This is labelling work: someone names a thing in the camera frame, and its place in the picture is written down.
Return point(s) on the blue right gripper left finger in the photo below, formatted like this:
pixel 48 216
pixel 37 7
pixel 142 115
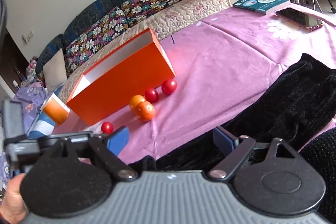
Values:
pixel 118 140

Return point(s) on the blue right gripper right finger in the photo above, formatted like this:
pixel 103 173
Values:
pixel 224 140

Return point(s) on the person left hand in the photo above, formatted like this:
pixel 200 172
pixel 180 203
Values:
pixel 13 208

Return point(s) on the small red tomato left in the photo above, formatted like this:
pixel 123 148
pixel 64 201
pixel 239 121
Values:
pixel 107 128

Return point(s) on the reddish orange fruit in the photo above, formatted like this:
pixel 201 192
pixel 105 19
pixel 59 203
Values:
pixel 144 111

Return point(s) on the orange behind front orange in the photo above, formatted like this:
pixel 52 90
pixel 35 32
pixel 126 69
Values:
pixel 135 100

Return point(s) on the red tomato middle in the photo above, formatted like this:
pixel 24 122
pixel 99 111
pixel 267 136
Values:
pixel 151 95

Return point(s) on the orange cup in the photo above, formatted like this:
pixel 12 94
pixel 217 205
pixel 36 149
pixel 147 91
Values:
pixel 55 109

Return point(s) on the pink bed cover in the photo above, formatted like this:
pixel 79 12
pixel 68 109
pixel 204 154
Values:
pixel 223 63

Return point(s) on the red tomato far right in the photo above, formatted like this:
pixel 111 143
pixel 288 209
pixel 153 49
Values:
pixel 169 86

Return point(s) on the black velvet cloth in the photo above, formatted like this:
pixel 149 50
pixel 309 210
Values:
pixel 298 105

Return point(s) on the orange rectangular box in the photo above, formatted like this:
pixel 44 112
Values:
pixel 129 70

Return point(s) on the white pillow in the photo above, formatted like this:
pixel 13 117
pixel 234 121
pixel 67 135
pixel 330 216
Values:
pixel 54 71

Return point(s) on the purple floral blanket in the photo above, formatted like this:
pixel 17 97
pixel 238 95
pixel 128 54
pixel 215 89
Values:
pixel 31 97

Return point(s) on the beige quilted bedspread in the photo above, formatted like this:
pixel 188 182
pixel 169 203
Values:
pixel 163 24

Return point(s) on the smartphone pink case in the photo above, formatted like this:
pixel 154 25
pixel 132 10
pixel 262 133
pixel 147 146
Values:
pixel 311 23

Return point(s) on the teal book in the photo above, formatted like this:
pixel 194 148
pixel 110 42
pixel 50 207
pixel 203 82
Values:
pixel 262 6

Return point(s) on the floral dark cushion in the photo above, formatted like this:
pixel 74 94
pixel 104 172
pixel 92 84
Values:
pixel 86 41

